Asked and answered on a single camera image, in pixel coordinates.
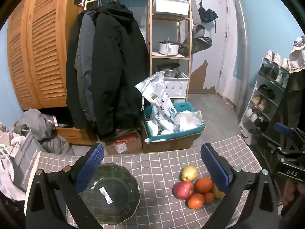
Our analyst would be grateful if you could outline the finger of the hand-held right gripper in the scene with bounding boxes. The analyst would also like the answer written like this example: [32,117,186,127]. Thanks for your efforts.
[274,122,305,146]
[255,134,296,163]

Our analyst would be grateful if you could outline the dark brown garment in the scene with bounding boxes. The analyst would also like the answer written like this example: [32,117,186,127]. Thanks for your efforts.
[278,70,305,134]

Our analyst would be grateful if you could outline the white storage box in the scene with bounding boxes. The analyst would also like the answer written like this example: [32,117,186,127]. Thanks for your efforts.
[153,0,190,17]

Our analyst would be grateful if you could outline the cardboard box with red label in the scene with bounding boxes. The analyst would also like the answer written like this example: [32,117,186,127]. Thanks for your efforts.
[96,130,143,155]

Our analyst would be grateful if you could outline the grey clothing pile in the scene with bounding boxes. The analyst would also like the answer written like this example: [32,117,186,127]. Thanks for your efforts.
[14,108,74,155]

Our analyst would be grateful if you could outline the grey tote bag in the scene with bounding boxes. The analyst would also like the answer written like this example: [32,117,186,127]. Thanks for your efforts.
[8,130,47,192]

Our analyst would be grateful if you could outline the white printed plastic bag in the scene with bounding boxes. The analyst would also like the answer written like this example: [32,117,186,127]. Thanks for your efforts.
[135,72,178,134]

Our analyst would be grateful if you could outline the grey checkered tablecloth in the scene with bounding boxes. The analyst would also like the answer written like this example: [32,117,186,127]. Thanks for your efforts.
[25,135,262,229]

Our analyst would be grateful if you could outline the person's right hand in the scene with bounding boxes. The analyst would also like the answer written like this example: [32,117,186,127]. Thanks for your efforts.
[282,179,303,207]

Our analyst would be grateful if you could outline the grey metal pipe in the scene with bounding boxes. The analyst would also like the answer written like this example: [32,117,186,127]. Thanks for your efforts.
[231,0,249,117]

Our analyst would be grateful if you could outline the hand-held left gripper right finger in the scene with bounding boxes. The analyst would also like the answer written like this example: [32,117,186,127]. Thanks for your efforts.
[201,143,279,229]

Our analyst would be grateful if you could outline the small tangerine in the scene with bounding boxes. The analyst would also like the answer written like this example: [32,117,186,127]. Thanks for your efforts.
[203,192,215,204]

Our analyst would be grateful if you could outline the large orange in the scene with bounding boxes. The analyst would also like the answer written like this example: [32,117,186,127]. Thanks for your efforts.
[194,177,213,194]

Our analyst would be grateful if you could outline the white door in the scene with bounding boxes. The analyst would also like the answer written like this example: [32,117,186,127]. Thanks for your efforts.
[195,0,230,94]

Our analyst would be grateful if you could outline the dark hanging bag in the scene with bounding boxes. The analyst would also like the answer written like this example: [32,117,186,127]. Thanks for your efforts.
[182,24,212,55]

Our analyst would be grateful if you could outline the red apple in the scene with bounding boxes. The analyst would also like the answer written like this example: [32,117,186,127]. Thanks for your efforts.
[173,181,195,200]

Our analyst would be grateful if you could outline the white plastic crate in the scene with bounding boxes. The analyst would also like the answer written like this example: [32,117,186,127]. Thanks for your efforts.
[163,73,190,99]

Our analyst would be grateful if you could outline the blue grey jacket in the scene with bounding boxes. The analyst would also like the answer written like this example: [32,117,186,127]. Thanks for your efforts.
[81,11,98,122]

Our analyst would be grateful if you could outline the white fleece robe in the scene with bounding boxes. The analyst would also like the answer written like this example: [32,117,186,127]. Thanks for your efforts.
[0,122,26,201]

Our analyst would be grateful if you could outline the wooden drawer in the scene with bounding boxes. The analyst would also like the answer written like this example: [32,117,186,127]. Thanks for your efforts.
[56,126,92,146]

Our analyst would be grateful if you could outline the yellow pear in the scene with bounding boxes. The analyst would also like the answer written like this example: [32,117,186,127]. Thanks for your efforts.
[212,184,226,199]
[180,165,199,182]

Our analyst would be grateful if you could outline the wooden clothes rack with shelves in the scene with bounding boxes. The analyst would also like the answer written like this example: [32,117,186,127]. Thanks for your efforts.
[82,0,193,101]

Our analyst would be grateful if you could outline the teal plastic bin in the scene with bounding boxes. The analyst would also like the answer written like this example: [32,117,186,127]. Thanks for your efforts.
[143,101,206,144]

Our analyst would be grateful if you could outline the medium orange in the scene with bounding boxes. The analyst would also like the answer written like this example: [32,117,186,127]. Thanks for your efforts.
[187,193,205,210]

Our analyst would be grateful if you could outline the large cardboard box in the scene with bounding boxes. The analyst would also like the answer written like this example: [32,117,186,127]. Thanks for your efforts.
[142,122,205,153]

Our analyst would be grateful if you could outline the clear plastic bag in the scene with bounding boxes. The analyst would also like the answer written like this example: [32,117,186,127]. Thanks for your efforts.
[175,110,203,132]

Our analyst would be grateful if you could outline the black hooded coat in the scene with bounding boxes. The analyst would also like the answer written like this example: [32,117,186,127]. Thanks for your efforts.
[92,1,150,139]

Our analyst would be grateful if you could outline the dark olive jacket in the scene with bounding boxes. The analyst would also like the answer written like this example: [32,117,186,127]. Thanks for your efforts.
[74,17,84,115]

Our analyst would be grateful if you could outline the white cooking pot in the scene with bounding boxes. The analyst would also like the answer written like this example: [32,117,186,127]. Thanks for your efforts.
[159,39,180,56]

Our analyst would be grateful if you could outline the metal pot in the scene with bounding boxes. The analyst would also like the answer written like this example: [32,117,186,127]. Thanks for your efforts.
[160,63,181,78]

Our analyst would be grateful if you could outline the black jacket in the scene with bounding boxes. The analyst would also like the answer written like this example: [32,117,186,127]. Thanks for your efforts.
[65,14,81,128]

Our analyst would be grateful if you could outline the group of shoes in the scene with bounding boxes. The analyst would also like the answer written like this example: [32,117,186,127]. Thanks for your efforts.
[241,50,290,146]

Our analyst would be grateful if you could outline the dark folded umbrella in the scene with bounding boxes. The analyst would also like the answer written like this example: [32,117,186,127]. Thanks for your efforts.
[198,2,218,32]

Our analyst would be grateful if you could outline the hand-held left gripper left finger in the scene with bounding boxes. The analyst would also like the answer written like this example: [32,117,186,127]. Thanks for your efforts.
[26,143,105,229]

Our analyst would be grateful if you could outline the wooden louvered wardrobe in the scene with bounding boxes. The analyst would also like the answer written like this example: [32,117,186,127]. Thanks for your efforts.
[7,0,90,111]

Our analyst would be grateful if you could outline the white shoe rack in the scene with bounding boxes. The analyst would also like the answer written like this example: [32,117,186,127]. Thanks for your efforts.
[238,50,291,146]

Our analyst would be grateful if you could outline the dark glass bowl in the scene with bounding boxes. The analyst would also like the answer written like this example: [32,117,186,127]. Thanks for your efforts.
[79,163,140,225]

